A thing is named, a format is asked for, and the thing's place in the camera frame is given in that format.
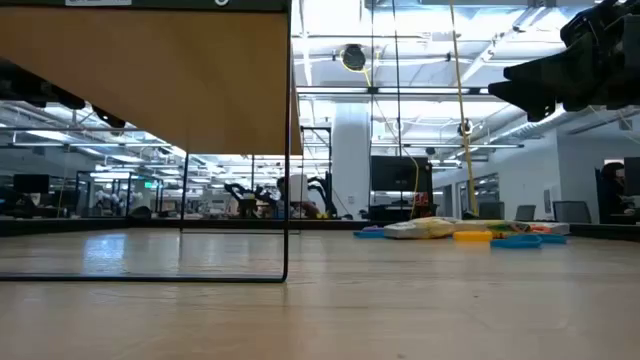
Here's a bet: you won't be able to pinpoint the yellow crayon box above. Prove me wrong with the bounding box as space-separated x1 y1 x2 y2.
453 218 532 239

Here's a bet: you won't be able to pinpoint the black monitor screen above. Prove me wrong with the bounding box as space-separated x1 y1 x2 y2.
369 155 434 194

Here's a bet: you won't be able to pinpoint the yellow silicone wristband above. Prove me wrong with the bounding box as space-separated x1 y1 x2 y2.
452 229 494 244

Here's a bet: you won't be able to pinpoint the grey plastic-wrapped pack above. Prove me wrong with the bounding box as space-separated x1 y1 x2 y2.
528 221 572 237

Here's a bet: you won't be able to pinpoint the yellow orange packets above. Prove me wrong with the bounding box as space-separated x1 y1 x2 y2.
383 216 457 241

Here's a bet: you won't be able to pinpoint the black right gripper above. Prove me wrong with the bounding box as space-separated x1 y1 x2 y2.
488 0 640 123

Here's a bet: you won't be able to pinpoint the black cable reel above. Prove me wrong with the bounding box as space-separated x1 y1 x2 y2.
341 43 368 72

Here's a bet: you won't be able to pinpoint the yellow cable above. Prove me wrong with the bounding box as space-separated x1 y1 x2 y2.
448 0 480 217

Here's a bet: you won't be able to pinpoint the white pillar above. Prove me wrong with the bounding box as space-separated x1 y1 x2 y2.
331 102 372 220

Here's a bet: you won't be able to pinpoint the green three-compartment tray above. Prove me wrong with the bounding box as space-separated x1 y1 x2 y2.
0 0 304 284

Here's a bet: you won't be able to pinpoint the person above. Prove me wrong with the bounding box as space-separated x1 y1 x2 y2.
596 161 627 225

